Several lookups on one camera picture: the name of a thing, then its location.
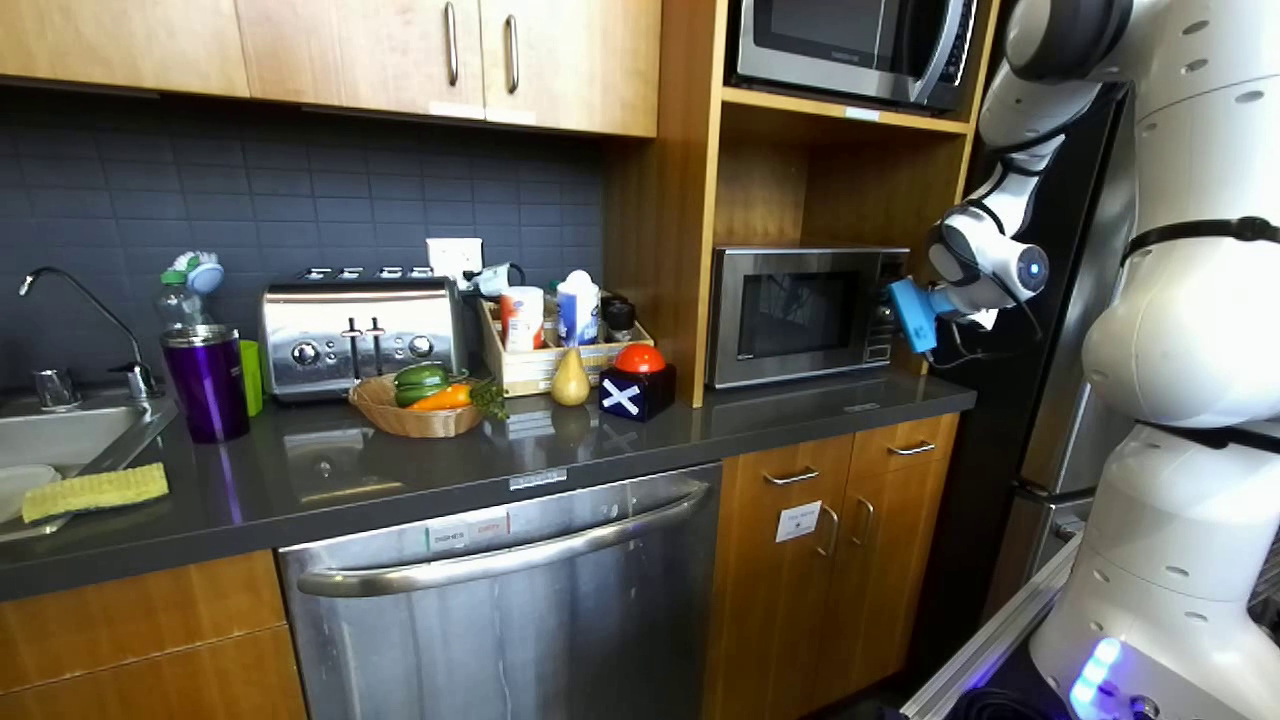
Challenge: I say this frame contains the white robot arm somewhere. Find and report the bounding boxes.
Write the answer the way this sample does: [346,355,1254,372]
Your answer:
[927,0,1280,720]

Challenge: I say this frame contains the lower stainless steel microwave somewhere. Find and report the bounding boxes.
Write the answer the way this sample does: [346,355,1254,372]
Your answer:
[709,249,907,393]

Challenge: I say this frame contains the stainless steel microwave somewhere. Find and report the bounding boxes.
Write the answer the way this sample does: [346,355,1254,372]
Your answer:
[727,0,980,107]
[709,249,907,393]

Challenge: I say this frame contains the upper stainless steel microwave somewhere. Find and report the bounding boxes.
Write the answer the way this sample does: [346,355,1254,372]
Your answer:
[727,0,980,107]

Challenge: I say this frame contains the yellow pear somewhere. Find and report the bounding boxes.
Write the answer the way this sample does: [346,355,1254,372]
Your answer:
[549,349,592,410]

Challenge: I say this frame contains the wooden condiment caddy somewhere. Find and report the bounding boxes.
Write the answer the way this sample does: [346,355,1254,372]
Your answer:
[478,269,646,396]

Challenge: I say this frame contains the wooden bowl with vegetables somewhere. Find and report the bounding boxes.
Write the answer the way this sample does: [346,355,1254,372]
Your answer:
[346,365,497,440]

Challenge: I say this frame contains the stainless steel dishwasher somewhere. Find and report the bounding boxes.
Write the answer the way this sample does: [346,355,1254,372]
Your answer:
[281,463,717,720]

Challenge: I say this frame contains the wooden lower cabinet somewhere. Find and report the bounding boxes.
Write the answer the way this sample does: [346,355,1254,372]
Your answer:
[705,413,959,720]

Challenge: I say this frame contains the stainless steel toaster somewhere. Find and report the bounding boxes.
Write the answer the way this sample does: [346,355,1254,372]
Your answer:
[258,269,460,402]

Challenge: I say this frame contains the wooden upper cabinets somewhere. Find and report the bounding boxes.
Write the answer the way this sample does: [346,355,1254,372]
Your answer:
[0,0,658,138]

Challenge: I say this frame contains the green cup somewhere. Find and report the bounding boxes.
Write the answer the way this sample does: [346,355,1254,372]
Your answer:
[235,336,269,420]

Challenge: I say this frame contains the stainless steel refrigerator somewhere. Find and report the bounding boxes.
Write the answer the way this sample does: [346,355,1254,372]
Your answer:
[919,90,1127,639]

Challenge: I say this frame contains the purple tumbler cup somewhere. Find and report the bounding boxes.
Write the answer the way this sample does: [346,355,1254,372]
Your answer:
[165,325,248,443]

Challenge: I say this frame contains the chrome sink faucet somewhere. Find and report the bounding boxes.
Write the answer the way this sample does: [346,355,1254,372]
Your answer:
[16,263,159,423]

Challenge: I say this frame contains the yellow sponge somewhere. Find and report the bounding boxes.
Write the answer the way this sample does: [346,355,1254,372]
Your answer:
[21,463,169,526]

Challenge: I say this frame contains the steel kitchen sink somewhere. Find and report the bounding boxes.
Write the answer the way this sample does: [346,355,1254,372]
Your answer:
[0,403,170,544]

